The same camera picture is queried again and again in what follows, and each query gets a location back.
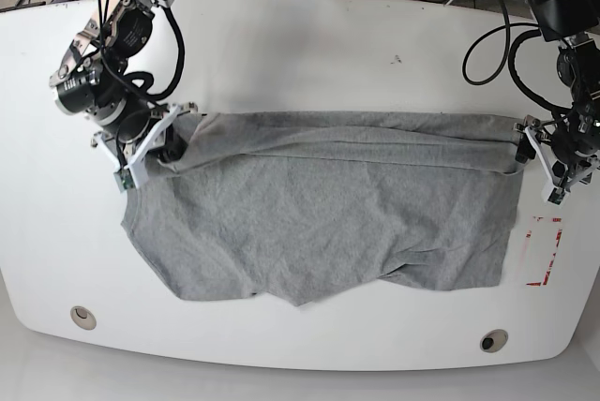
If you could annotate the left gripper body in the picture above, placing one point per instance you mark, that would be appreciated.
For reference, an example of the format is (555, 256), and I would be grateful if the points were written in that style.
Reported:
(563, 164)

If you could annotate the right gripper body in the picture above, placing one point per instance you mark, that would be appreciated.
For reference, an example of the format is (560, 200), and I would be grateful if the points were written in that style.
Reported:
(139, 135)

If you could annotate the grey t-shirt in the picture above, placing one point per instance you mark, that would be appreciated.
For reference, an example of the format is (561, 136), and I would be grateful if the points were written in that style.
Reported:
(305, 205)

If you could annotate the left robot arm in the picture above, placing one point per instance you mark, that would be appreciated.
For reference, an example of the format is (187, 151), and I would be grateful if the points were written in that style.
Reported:
(568, 23)

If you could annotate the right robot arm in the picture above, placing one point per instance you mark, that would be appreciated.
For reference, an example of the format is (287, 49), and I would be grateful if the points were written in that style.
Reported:
(93, 78)

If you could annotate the red tape rectangle marking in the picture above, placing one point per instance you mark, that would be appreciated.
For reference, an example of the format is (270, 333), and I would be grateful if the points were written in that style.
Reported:
(540, 248)

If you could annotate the left table grommet hole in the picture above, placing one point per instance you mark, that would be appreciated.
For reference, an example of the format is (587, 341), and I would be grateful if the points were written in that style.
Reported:
(83, 318)

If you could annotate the table grommet hole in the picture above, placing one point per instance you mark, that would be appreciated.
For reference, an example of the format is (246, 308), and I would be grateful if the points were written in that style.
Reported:
(494, 341)
(83, 318)

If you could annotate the right table grommet hole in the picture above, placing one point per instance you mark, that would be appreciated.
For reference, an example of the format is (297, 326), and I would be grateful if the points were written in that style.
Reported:
(494, 341)

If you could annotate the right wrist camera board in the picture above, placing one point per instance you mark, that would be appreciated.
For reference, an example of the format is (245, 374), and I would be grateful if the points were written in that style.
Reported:
(124, 180)

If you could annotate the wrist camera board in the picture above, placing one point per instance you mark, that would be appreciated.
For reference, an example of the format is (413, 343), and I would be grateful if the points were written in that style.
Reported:
(554, 195)
(124, 180)

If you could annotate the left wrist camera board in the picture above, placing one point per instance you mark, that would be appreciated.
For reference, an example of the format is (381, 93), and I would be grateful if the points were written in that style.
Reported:
(554, 195)

